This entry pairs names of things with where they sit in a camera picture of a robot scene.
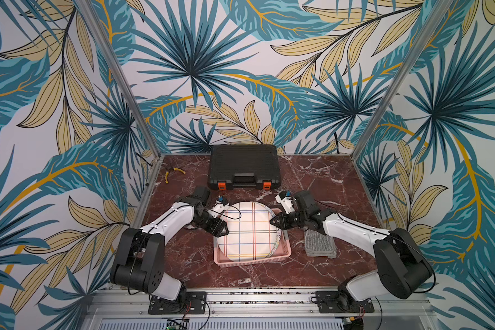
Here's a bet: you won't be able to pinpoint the pink plastic basket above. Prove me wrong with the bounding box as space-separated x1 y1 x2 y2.
213 202 292 268

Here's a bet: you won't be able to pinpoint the plaid striped white plate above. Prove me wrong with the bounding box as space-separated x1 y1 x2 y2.
217 202 277 262

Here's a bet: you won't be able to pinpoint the yellow handled pliers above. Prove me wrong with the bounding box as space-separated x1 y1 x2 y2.
164 165 186 184

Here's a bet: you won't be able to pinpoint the right aluminium frame post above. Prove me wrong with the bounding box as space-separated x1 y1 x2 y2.
351 0 453 162

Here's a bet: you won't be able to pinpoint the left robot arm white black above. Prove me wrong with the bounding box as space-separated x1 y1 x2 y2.
109 186 230 301

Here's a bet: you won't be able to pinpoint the left aluminium frame post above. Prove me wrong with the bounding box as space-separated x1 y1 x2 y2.
76 0 161 160

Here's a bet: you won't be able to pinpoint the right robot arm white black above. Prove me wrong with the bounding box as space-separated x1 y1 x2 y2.
270 191 436 302

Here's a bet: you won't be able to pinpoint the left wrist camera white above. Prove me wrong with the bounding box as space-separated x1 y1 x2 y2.
208 196 228 218

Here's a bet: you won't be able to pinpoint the black tool case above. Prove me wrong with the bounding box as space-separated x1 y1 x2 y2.
208 144 282 191

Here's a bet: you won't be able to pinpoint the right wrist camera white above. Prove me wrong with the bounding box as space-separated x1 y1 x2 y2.
275 191 296 215

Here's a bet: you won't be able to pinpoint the grey dish cloth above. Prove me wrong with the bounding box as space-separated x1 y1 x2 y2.
305 230 338 259

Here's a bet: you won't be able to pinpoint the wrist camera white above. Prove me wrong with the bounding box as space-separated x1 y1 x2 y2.
208 196 228 218
275 191 296 215

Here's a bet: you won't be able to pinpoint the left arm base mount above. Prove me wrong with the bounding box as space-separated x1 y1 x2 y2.
148 291 209 315

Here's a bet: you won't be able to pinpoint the green circuit board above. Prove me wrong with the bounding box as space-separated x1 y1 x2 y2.
164 318 188 330

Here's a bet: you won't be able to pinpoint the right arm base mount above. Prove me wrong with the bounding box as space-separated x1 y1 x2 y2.
310 291 375 315

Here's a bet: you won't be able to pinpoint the aluminium frame post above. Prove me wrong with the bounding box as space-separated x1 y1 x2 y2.
76 0 161 160
351 0 453 162

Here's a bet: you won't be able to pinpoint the aluminium front rail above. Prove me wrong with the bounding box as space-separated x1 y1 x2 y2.
82 287 440 329

